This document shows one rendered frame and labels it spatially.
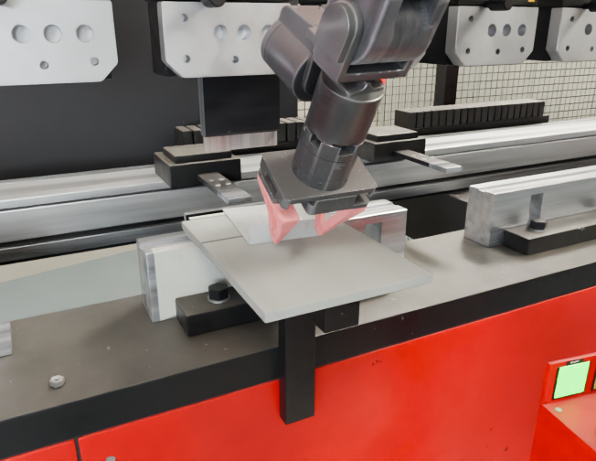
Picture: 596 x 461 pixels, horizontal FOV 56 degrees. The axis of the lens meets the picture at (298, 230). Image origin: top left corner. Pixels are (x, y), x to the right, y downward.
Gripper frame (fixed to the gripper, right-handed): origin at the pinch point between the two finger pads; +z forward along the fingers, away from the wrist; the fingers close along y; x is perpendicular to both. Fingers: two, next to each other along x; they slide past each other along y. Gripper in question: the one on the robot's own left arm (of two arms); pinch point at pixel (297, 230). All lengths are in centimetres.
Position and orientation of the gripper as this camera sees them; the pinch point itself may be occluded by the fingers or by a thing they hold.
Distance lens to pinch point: 61.0
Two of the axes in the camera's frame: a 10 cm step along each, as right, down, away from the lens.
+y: -8.9, 1.5, -4.3
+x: 3.9, 7.5, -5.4
